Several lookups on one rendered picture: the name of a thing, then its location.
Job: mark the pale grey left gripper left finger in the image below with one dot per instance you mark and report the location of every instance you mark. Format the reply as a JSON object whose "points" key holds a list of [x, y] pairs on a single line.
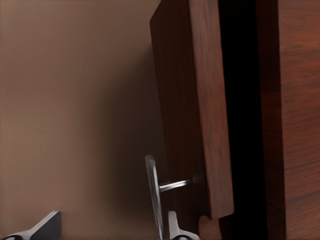
{"points": [[42, 226]]}

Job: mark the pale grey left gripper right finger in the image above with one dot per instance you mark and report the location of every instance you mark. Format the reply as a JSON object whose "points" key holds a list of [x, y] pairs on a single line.
{"points": [[173, 225]]}

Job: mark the dark wooden drawer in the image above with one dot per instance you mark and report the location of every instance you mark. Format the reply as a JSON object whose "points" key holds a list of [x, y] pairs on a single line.
{"points": [[187, 112]]}

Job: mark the dark wooden cabinet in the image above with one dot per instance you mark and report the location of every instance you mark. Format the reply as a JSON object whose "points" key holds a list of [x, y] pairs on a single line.
{"points": [[287, 120]]}

